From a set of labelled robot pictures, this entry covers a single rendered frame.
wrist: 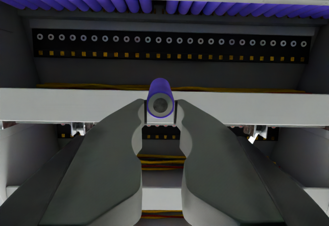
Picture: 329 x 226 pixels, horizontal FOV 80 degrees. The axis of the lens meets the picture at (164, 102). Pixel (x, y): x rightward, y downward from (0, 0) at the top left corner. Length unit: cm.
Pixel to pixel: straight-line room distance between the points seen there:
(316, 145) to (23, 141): 61
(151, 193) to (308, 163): 35
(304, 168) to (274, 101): 28
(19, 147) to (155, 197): 29
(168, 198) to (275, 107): 25
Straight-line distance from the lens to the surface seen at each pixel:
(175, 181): 49
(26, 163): 52
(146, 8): 34
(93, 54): 42
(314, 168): 54
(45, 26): 45
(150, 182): 48
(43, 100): 31
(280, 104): 32
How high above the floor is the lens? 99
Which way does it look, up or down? 29 degrees up
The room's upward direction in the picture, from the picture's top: 178 degrees counter-clockwise
